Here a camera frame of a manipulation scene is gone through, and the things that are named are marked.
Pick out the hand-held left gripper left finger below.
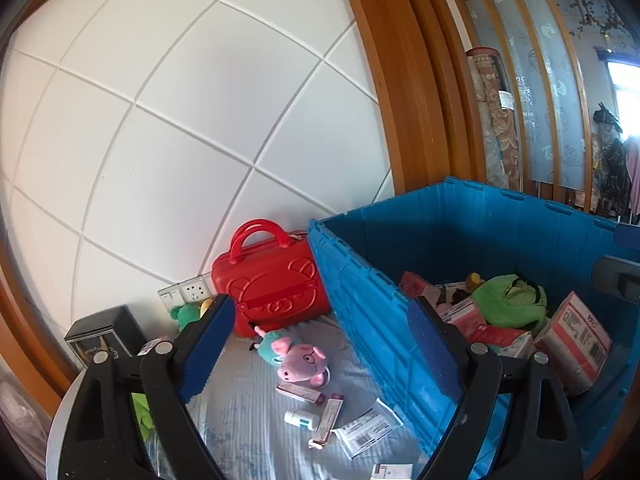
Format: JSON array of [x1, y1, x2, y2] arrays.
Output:
[[57, 293, 237, 480]]

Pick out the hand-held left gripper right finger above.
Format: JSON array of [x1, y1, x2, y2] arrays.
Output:
[[406, 296, 586, 480]]

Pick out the red packet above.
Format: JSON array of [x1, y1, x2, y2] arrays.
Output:
[[398, 271, 443, 306]]

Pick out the red white medicine box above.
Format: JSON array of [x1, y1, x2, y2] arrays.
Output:
[[470, 325, 533, 358]]

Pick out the white and red parcel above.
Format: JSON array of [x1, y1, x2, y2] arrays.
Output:
[[532, 290, 613, 396]]

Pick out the teal white medicine box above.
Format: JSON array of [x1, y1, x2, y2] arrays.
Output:
[[370, 462, 415, 480]]

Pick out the blue plastic crate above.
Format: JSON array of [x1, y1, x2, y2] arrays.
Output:
[[306, 176, 640, 480]]

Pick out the dark green plush toy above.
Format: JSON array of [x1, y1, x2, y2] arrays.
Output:
[[170, 302, 203, 333]]

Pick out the small pink tissue pack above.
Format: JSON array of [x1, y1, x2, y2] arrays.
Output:
[[137, 336, 176, 356]]

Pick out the red plastic suitcase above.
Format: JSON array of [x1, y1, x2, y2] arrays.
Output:
[[211, 218, 333, 338]]

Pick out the pink pig plush toy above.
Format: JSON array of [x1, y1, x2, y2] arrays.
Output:
[[250, 325, 333, 391]]

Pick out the black gift box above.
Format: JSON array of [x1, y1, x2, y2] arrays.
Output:
[[64, 304, 148, 363]]

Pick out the white wipes packet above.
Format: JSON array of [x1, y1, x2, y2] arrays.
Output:
[[332, 399, 405, 460]]

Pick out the hanging dark clothes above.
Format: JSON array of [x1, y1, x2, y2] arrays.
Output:
[[592, 102, 640, 223]]

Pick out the white box with pink edge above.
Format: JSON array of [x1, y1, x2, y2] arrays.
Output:
[[307, 392, 346, 452]]

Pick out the white bottle with teal label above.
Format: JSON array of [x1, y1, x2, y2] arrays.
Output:
[[284, 408, 321, 432]]

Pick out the frosted glass partition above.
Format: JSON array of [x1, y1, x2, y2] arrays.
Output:
[[460, 0, 601, 186]]

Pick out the bright window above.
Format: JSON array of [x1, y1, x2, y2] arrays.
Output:
[[605, 55, 640, 136]]

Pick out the rolled patterned carpet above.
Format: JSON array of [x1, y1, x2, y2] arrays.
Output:
[[465, 46, 523, 193]]

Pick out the hanging vine decoration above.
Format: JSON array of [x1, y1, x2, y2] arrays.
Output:
[[570, 0, 631, 41]]

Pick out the white wall socket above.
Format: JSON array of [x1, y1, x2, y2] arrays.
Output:
[[179, 276, 215, 303]]

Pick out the wooden door frame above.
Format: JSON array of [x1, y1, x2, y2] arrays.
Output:
[[0, 240, 83, 386]]

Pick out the wooden partition frame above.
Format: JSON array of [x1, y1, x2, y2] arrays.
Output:
[[332, 0, 601, 221]]

